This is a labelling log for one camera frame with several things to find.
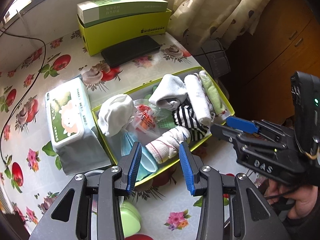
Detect green towel stack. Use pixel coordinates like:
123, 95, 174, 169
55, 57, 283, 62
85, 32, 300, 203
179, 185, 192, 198
199, 70, 226, 115

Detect white red bandage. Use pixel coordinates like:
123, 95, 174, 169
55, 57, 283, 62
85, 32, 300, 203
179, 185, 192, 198
145, 126, 191, 164

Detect clear plastic snack bag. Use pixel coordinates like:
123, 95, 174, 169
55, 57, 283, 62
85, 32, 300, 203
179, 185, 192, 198
131, 99, 169, 136

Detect black white striped socks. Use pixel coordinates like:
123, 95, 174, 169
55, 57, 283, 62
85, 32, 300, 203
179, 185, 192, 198
172, 99, 209, 141

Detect white towel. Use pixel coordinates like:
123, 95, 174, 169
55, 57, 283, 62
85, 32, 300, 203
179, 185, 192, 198
184, 74, 214, 127

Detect grey white sock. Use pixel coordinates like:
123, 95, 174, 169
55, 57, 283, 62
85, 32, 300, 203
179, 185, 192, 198
149, 74, 188, 111

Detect green microfiber cloth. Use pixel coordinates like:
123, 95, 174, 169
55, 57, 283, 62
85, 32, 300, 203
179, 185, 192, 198
156, 107, 176, 129

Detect person's hand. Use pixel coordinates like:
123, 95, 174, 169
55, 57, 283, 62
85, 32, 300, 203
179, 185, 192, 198
264, 180, 318, 219

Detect blue face masks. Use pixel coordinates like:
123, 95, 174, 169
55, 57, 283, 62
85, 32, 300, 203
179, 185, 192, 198
120, 130, 160, 181

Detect yellow shallow tray box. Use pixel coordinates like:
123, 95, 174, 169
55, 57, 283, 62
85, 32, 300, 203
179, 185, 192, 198
99, 66, 235, 186

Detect light blue wet wipes pack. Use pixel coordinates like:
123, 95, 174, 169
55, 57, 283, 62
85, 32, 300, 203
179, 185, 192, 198
44, 77, 111, 175

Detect dark checkered bag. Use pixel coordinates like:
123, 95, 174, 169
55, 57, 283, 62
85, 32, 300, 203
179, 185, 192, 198
193, 38, 231, 78

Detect wooden cabinet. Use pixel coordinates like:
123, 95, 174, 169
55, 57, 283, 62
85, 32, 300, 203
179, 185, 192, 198
223, 0, 319, 124

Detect floral tablecloth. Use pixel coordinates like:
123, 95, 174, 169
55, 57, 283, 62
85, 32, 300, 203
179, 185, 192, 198
0, 29, 266, 240

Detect black wallet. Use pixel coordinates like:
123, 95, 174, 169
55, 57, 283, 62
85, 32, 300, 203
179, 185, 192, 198
101, 35, 161, 68

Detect cream dotted curtain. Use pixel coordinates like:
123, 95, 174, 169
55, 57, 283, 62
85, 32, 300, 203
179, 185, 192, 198
167, 0, 270, 53

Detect yellow green cardboard box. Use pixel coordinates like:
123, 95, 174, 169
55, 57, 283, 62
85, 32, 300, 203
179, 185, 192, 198
78, 9, 172, 56

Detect green white box on top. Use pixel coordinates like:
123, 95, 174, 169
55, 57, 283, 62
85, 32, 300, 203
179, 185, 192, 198
77, 0, 168, 27

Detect black cable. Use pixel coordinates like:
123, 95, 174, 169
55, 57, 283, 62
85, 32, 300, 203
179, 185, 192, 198
0, 27, 47, 167

